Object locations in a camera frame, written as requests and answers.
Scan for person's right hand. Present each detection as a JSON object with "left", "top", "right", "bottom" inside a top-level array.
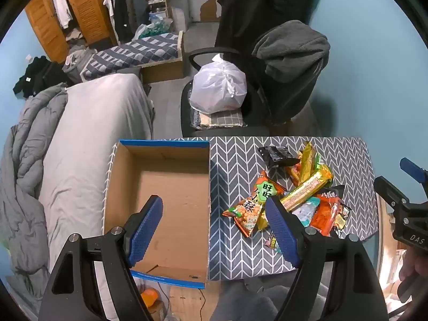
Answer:
[{"left": 399, "top": 250, "right": 428, "bottom": 303}]

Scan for black snack packet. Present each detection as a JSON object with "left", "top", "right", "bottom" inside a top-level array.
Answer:
[{"left": 258, "top": 146, "right": 300, "bottom": 168}]

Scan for low bed with patterned mattress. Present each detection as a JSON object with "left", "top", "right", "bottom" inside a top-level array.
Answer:
[{"left": 80, "top": 31, "right": 184, "bottom": 82}]

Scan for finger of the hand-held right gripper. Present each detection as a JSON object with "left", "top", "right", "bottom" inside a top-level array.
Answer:
[
  {"left": 400, "top": 157, "right": 428, "bottom": 184},
  {"left": 373, "top": 175, "right": 411, "bottom": 209}
]

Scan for black clothes pile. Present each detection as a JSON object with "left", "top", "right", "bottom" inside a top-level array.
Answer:
[{"left": 13, "top": 55, "right": 72, "bottom": 99}]

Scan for grey duvet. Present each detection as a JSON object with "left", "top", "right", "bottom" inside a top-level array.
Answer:
[{"left": 0, "top": 82, "right": 69, "bottom": 308}]

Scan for long yellow striped snack packet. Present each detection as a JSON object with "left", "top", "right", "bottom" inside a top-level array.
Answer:
[{"left": 257, "top": 170, "right": 333, "bottom": 231}]

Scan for grey plaid seat cushion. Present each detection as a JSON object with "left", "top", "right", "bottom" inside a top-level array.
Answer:
[{"left": 190, "top": 107, "right": 246, "bottom": 129}]

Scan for small orange object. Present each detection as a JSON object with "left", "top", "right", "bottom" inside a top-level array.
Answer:
[{"left": 140, "top": 288, "right": 159, "bottom": 308}]

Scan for black office chair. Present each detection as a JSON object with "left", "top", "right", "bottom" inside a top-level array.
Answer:
[{"left": 181, "top": 20, "right": 331, "bottom": 137}]

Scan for white hanging shirt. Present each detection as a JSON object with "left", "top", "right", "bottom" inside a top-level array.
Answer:
[{"left": 52, "top": 0, "right": 74, "bottom": 29}]

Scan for bed with grey sheet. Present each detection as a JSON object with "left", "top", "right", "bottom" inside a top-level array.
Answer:
[{"left": 38, "top": 74, "right": 156, "bottom": 275}]

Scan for black cable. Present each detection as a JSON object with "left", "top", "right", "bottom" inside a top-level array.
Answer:
[{"left": 157, "top": 282, "right": 206, "bottom": 321}]

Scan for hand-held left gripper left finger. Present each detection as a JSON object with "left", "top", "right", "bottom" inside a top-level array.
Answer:
[{"left": 38, "top": 195, "right": 164, "bottom": 321}]

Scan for grey pants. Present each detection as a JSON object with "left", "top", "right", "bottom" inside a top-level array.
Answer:
[{"left": 209, "top": 281, "right": 328, "bottom": 321}]

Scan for green and white plastic bag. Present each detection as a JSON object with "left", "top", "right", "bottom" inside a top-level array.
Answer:
[{"left": 134, "top": 18, "right": 174, "bottom": 39}]

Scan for black puffer jacket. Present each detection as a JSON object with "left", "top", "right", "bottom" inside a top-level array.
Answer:
[{"left": 214, "top": 0, "right": 323, "bottom": 61}]

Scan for dark clothes on rack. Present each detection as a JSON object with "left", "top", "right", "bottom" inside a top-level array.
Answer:
[{"left": 104, "top": 0, "right": 149, "bottom": 42}]

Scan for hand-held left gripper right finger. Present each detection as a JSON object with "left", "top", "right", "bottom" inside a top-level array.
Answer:
[{"left": 265, "top": 196, "right": 390, "bottom": 321}]

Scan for cardboard box with blue rim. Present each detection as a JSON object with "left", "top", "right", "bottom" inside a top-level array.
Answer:
[{"left": 102, "top": 139, "right": 211, "bottom": 290}]

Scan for orange red snack packet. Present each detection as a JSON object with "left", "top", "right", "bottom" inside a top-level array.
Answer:
[{"left": 309, "top": 185, "right": 351, "bottom": 239}]

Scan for wooden wardrobe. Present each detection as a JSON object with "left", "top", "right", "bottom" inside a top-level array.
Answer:
[{"left": 25, "top": 0, "right": 114, "bottom": 64}]

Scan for teal snack packet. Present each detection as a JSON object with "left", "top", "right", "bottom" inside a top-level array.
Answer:
[{"left": 291, "top": 197, "right": 322, "bottom": 228}]

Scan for small yellow snack packet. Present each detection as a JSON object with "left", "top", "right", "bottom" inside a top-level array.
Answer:
[{"left": 264, "top": 234, "right": 281, "bottom": 253}]

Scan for grey fleece jacket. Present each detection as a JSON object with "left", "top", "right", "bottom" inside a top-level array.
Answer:
[{"left": 252, "top": 20, "right": 331, "bottom": 82}]

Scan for orange and green snack packet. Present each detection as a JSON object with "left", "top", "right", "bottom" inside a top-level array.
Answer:
[{"left": 222, "top": 170, "right": 288, "bottom": 238}]

